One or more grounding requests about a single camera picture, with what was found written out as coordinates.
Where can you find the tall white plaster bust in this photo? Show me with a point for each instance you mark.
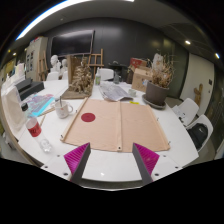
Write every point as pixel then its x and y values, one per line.
pixel 158 61

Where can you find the white display board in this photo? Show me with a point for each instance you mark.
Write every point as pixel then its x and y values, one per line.
pixel 33 56

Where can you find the grey printed newspaper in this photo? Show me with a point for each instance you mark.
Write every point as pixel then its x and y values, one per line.
pixel 113 91

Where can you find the red box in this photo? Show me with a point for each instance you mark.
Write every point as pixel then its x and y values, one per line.
pixel 138 62

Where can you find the dry plant in grey pot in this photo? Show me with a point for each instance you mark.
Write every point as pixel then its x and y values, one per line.
pixel 156 93

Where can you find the dark wall screen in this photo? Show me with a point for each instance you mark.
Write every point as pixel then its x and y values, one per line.
pixel 71 43

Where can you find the grey plant saucer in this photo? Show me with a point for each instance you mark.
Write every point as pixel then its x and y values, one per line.
pixel 151 103

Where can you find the long ceiling light panel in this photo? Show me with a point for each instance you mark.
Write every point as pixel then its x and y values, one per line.
pixel 50 12

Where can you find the thin wooden stick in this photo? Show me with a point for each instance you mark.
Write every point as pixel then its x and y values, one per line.
pixel 43 120

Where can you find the white ceramic mug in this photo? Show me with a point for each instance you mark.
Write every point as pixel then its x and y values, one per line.
pixel 62 110

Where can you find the recessed ceiling spotlights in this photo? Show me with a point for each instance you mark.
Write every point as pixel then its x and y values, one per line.
pixel 187 42

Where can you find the brown wooden sculpture model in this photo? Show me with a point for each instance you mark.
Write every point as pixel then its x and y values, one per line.
pixel 80 81

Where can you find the white plastic chair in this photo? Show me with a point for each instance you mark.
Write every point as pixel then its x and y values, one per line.
pixel 207 121
pixel 52 76
pixel 106 74
pixel 188 108

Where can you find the black side table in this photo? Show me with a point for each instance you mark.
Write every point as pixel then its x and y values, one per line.
pixel 120 68

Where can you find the black backpack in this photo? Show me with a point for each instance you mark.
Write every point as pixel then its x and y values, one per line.
pixel 198 136

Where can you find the black flat box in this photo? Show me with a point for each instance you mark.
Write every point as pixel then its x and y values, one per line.
pixel 31 90

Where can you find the white fabric bag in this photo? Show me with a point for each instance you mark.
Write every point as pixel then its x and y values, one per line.
pixel 12 110

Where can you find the wooden ruler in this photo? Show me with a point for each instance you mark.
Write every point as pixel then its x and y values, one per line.
pixel 48 111

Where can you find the wooden mannequin figure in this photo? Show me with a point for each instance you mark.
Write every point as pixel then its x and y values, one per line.
pixel 198 95

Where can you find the small green-labelled bottle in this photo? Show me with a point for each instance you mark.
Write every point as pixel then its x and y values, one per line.
pixel 97 79

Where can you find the clear red-labelled drink bottle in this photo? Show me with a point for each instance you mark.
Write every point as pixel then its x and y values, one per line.
pixel 34 128

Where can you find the flat round red coaster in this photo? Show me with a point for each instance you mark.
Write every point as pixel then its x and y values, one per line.
pixel 88 117

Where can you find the small grey bottle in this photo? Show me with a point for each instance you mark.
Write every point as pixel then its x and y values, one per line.
pixel 116 79

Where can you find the wooden easel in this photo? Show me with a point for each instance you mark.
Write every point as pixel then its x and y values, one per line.
pixel 96 60
pixel 42 66

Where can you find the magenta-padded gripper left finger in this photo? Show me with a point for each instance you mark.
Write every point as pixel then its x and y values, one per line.
pixel 75 159

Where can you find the brown cardboard box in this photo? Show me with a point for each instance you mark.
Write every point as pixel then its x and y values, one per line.
pixel 140 80

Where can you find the small yellow marker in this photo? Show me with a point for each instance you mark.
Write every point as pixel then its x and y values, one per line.
pixel 134 102

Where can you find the dark stirring stick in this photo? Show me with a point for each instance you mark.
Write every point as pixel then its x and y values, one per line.
pixel 61 101

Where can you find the small glass jar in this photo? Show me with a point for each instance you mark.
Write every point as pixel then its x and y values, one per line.
pixel 132 93

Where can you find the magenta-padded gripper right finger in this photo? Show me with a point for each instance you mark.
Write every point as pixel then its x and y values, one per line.
pixel 148 159

